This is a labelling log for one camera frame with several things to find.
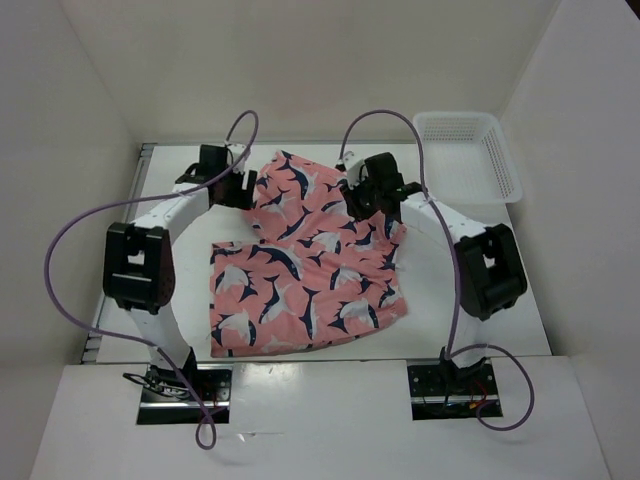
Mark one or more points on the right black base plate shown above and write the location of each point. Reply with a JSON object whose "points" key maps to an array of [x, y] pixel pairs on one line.
{"points": [[432, 398]]}

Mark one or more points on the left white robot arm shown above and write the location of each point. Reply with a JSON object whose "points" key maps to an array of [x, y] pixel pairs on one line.
{"points": [[139, 273]]}

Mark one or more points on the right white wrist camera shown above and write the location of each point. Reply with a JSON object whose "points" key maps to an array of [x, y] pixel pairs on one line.
{"points": [[353, 167]]}

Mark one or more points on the pink shark print shorts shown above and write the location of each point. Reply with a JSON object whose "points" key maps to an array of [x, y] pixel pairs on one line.
{"points": [[315, 277]]}

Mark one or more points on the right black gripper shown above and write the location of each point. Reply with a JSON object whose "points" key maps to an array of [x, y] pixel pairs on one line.
{"points": [[353, 207]]}

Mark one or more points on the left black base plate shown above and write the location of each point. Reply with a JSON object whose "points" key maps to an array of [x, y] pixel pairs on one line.
{"points": [[161, 404]]}

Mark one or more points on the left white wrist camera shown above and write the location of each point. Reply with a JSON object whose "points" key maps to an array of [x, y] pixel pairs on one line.
{"points": [[237, 156]]}

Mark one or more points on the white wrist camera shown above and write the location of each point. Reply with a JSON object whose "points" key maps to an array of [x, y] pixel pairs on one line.
{"points": [[237, 156], [353, 167]]}

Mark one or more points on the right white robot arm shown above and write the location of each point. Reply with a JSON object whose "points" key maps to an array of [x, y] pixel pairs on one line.
{"points": [[488, 272]]}

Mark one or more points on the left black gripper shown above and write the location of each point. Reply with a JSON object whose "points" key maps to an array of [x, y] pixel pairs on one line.
{"points": [[241, 198]]}

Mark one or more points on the white plastic basket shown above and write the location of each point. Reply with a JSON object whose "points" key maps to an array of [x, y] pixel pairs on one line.
{"points": [[468, 164]]}

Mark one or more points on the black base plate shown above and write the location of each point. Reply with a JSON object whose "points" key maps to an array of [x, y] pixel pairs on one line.
{"points": [[432, 398], [161, 404]]}

